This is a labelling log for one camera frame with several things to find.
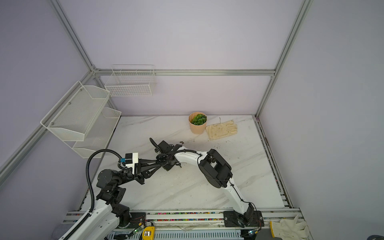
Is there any white glove yellow cuff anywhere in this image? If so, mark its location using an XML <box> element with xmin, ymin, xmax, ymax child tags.
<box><xmin>270</xmin><ymin>215</ymin><xmax>310</xmax><ymax>240</ymax></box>

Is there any white mesh shelf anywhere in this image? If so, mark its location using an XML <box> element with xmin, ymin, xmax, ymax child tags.
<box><xmin>41</xmin><ymin>81</ymin><xmax>110</xmax><ymax>142</ymax></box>
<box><xmin>72</xmin><ymin>108</ymin><xmax>121</xmax><ymax>159</ymax></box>

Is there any orange pot with green plant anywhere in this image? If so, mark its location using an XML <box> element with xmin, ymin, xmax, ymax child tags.
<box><xmin>189</xmin><ymin>112</ymin><xmax>207</xmax><ymax>135</ymax></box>

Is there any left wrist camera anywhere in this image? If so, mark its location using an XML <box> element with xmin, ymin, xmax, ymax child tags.
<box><xmin>118</xmin><ymin>153</ymin><xmax>139</xmax><ymax>174</ymax></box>

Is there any black round charging case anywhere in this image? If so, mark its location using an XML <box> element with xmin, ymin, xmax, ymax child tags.
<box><xmin>156</xmin><ymin>154</ymin><xmax>169</xmax><ymax>166</ymax></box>

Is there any yellow tag box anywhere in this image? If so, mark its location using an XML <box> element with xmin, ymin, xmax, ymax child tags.
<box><xmin>142</xmin><ymin>226</ymin><xmax>155</xmax><ymax>240</ymax></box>

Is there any white mesh lower shelf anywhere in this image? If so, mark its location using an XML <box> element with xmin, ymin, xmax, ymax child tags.
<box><xmin>72</xmin><ymin>108</ymin><xmax>121</xmax><ymax>159</ymax></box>

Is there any white mesh upper shelf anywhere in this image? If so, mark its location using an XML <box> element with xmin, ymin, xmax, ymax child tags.
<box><xmin>41</xmin><ymin>81</ymin><xmax>110</xmax><ymax>142</ymax></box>

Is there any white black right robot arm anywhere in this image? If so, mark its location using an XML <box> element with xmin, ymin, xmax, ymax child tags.
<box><xmin>150</xmin><ymin>138</ymin><xmax>259</xmax><ymax>227</ymax></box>

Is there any white wire basket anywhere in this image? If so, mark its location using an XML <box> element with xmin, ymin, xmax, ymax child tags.
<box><xmin>105</xmin><ymin>65</ymin><xmax>157</xmax><ymax>97</ymax></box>

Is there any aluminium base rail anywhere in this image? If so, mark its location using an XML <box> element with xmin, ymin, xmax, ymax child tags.
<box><xmin>81</xmin><ymin>208</ymin><xmax>305</xmax><ymax>230</ymax></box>

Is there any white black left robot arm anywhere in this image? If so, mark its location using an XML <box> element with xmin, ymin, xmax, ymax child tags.
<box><xmin>61</xmin><ymin>149</ymin><xmax>169</xmax><ymax>240</ymax></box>

